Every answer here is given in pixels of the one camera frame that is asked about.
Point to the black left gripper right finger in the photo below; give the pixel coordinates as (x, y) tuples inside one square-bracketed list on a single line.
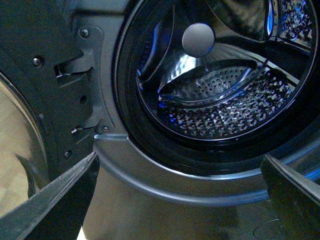
[(295, 198)]

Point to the stainless steel washer drum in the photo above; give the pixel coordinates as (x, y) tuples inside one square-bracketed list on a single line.
[(217, 70)]

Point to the washing machine door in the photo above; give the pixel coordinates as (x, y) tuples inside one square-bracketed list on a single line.
[(40, 112)]

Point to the grey front-load washing machine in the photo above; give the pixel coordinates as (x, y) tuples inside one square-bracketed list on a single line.
[(156, 185)]

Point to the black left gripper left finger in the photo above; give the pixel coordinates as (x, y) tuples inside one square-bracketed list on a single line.
[(58, 211)]

